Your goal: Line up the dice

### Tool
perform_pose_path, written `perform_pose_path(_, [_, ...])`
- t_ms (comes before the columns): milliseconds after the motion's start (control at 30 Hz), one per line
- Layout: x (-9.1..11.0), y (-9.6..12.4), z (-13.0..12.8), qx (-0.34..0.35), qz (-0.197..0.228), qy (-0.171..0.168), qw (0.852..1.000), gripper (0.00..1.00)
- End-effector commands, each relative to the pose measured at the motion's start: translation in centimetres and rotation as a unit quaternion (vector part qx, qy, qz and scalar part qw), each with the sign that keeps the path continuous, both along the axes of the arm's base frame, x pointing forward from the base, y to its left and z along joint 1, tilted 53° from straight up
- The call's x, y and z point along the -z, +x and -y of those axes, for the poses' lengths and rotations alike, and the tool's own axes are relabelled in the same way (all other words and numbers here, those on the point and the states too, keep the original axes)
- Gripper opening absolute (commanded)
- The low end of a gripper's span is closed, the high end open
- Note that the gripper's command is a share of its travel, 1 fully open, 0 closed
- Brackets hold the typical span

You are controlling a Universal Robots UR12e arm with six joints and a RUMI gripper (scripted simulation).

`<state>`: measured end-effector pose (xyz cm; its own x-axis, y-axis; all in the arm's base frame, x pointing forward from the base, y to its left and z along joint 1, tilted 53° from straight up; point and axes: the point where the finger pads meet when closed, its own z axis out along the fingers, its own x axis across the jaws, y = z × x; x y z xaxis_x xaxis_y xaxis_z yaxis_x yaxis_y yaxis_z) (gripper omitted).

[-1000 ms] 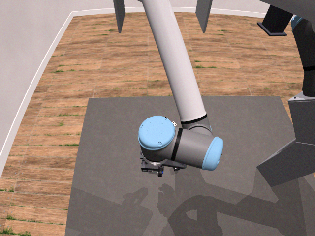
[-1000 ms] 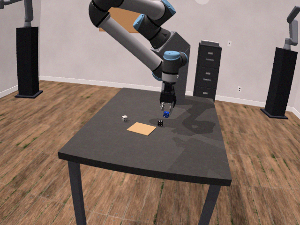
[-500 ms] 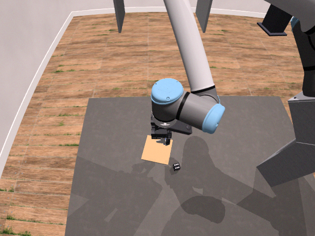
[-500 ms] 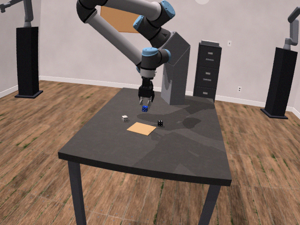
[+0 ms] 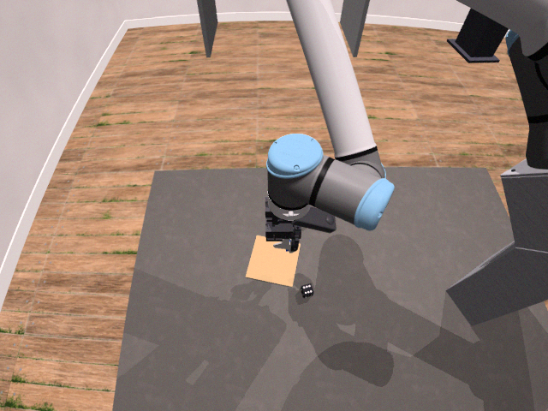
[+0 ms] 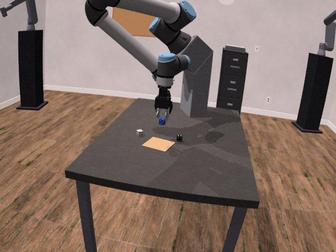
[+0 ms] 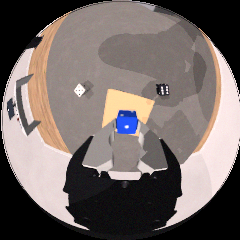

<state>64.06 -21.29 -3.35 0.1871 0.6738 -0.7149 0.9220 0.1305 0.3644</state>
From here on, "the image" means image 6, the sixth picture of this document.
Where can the tan flat mat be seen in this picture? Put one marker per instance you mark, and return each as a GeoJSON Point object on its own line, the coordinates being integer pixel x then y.
{"type": "Point", "coordinates": [158, 144]}

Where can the white die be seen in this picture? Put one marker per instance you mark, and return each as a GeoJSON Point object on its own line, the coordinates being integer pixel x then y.
{"type": "Point", "coordinates": [139, 132]}

